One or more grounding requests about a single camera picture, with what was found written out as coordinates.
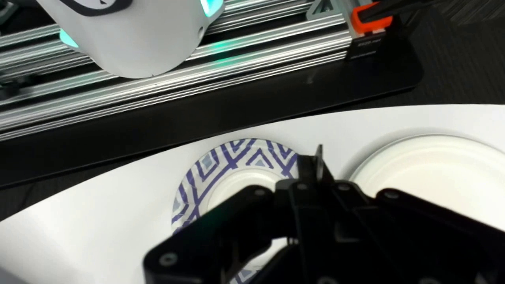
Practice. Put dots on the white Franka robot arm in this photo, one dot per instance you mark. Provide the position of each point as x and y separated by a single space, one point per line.
132 37

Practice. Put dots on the aluminium rail frame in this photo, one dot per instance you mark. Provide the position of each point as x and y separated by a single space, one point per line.
263 58

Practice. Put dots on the orange black clamp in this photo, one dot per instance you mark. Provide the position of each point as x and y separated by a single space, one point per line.
372 18

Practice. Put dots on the blue patterned paper plate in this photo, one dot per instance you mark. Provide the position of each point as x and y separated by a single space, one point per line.
222 159

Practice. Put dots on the plain white plate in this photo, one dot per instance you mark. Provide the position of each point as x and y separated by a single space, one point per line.
437 168

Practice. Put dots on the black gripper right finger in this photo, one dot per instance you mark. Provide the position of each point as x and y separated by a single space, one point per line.
396 242

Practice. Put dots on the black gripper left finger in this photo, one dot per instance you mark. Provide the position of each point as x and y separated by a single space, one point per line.
238 237

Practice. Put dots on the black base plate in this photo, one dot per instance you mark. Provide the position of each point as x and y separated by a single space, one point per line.
263 105

